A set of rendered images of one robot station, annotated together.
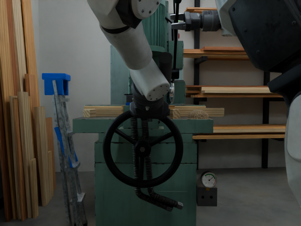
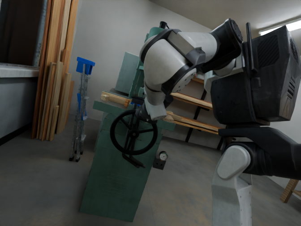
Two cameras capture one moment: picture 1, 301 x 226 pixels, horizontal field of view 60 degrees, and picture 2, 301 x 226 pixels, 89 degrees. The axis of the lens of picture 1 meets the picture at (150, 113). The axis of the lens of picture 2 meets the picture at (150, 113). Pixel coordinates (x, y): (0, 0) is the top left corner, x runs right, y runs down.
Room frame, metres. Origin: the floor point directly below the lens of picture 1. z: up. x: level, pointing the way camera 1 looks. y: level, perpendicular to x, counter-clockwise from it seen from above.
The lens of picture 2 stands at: (0.04, 0.12, 1.11)
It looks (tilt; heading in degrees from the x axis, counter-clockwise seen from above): 10 degrees down; 351
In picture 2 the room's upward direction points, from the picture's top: 18 degrees clockwise
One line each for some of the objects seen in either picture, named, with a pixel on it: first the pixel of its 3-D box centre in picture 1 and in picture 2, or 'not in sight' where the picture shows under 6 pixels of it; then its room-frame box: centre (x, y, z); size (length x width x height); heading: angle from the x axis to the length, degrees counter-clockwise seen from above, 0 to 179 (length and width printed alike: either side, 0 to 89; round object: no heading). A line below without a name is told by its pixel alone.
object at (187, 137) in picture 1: (146, 134); (135, 119); (1.21, 0.02, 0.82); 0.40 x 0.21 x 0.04; 88
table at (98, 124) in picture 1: (143, 124); (135, 115); (1.16, 0.03, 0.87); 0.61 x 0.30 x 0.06; 88
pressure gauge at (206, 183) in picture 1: (208, 180); (162, 156); (1.05, -0.24, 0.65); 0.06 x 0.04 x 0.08; 88
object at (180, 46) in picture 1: (175, 55); not in sight; (1.48, -0.14, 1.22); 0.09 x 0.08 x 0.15; 178
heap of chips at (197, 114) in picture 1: (198, 113); (168, 117); (1.17, -0.22, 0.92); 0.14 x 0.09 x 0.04; 178
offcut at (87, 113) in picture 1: (89, 113); (105, 97); (1.22, 0.29, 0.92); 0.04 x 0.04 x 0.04; 64
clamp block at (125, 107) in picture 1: (141, 115); (137, 111); (1.07, 0.04, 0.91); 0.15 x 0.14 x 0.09; 88
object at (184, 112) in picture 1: (159, 112); (146, 108); (1.26, -0.04, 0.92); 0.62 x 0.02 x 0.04; 88
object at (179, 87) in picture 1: (176, 92); not in sight; (1.45, -0.15, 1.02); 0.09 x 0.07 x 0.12; 88
